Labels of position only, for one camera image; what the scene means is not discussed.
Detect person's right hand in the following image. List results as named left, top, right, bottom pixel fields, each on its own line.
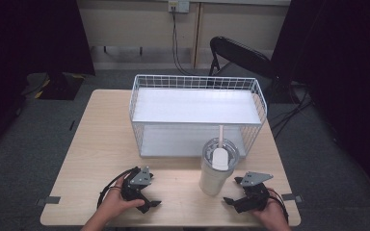
left=257, top=188, right=289, bottom=227

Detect dark stand base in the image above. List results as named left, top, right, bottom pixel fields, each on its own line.
left=21, top=71, right=87, bottom=101

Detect white wire basket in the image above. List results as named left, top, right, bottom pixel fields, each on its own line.
left=128, top=74, right=268, bottom=159

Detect black curtain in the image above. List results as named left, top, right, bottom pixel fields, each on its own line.
left=270, top=0, right=370, bottom=206

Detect black floor cables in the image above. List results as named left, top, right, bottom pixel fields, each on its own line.
left=269, top=81, right=316, bottom=140

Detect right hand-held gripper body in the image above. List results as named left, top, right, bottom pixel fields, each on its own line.
left=236, top=171, right=275, bottom=214

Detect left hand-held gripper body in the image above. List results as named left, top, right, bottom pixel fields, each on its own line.
left=120, top=166, right=154, bottom=208

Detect person's left hand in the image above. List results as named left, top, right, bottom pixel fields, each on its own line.
left=98, top=175, right=146, bottom=223

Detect red black right gripper cable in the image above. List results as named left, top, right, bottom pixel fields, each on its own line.
left=265, top=188, right=290, bottom=224

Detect silver tumbler with straw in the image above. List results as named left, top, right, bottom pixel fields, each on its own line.
left=198, top=137, right=241, bottom=197

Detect white straw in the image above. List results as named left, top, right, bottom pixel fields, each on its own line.
left=218, top=124, right=225, bottom=152

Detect grey tape strip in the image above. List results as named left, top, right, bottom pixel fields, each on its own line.
left=280, top=192, right=304, bottom=203
left=36, top=195, right=62, bottom=207

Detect black folding chair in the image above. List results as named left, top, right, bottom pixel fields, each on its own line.
left=207, top=36, right=278, bottom=85

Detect black wall socket cable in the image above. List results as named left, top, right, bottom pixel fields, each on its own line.
left=171, top=7, right=203, bottom=77

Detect wall socket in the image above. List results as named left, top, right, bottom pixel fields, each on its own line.
left=168, top=0, right=191, bottom=14

